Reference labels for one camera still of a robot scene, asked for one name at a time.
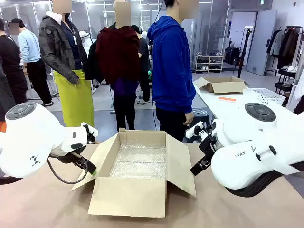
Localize black round stool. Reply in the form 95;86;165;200
191;109;211;131

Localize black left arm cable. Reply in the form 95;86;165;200
46;158;90;185

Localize clothes rack with garments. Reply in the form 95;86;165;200
265;25;304;77

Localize person in light blue shirt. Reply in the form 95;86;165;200
8;18;53;107

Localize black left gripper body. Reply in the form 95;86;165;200
51;152;89;169

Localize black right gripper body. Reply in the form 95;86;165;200
199;134;217;162

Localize black ribbed cable sleeve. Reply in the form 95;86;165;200
224;163;304;198

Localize white shoe rack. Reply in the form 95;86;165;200
195;54;225;74

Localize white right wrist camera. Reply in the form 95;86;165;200
186;121;205;139

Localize small open cardboard box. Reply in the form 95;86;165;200
193;76;250;95

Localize open brown cardboard box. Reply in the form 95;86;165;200
70;127;197;219

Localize person in blue hoodie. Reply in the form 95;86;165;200
147;0;200;143

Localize clear bubble wrap sheet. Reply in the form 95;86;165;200
108;140;167;180

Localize black utility cart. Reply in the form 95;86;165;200
274;67;298;98

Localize person in black shirt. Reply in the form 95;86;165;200
0;19;29;114

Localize mannequin camo jacket yellow skirt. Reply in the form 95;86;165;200
38;0;95;128

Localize person's bare hand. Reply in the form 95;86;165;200
183;111;195;126

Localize black suitcases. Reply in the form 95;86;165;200
224;47;242;66

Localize white table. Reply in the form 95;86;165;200
192;78;304;121

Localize white plastic mesh basket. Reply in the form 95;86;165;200
243;88;286;107

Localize person in black behind mannequin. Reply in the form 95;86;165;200
131;25;152;105

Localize black tripod stand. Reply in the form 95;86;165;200
237;27;253;79

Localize mannequin with maroon sweater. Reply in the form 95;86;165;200
95;0;141;133

